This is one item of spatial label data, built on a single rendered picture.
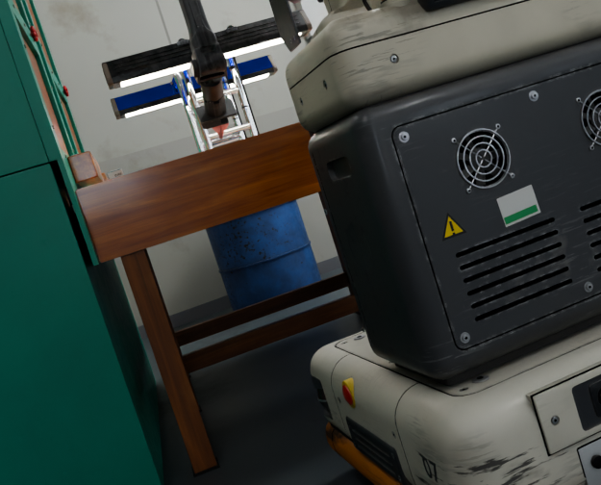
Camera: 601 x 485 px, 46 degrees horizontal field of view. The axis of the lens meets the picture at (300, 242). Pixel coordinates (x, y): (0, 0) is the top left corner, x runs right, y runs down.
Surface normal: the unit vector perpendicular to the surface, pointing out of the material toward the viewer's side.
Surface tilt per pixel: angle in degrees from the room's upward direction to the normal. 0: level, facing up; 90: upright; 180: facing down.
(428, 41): 90
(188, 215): 90
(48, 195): 90
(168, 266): 90
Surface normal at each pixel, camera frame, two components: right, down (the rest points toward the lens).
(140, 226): 0.22, 0.01
